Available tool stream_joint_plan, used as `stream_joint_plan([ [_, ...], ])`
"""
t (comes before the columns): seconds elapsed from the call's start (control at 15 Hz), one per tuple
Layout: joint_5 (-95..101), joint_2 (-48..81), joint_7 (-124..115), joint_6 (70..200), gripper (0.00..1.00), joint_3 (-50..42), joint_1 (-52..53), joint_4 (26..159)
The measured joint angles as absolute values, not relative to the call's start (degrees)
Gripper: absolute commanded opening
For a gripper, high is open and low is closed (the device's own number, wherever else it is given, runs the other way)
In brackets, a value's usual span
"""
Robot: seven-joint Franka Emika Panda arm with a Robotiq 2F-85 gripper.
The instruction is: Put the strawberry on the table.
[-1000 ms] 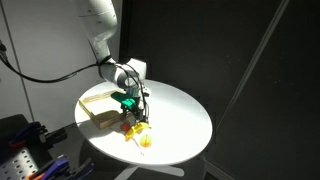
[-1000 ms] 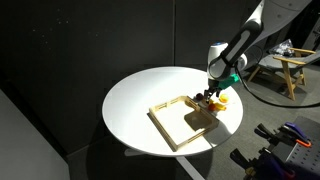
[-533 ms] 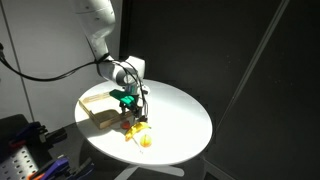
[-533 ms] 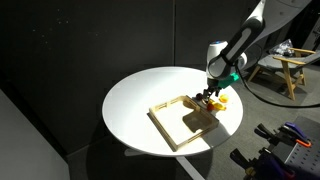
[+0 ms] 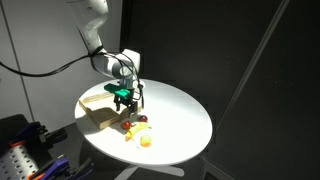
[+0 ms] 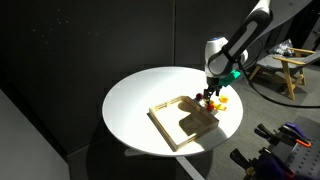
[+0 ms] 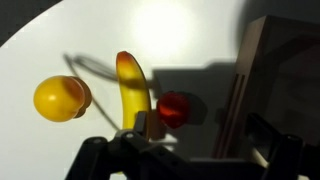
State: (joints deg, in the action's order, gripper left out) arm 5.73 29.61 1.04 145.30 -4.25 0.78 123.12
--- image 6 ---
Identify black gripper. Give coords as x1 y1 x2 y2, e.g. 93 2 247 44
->
202 75 224 105

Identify light wooden tray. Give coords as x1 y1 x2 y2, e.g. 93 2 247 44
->
148 95 220 153

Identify wooden armchair grey cushion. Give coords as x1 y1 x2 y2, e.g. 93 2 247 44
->
247 47 320 101

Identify white table base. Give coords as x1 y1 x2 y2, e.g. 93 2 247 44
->
124 148 206 180

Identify crumpled clear plastic bag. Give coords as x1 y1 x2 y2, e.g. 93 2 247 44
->
269 39 296 57

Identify perforated metal breadboard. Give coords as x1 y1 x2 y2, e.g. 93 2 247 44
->
269 115 320 180

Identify white board panel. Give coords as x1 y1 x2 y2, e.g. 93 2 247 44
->
0 89 71 180

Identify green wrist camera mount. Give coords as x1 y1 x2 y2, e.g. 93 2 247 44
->
219 69 242 88

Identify black clamp purple orange handles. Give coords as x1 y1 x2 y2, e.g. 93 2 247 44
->
254 121 313 150

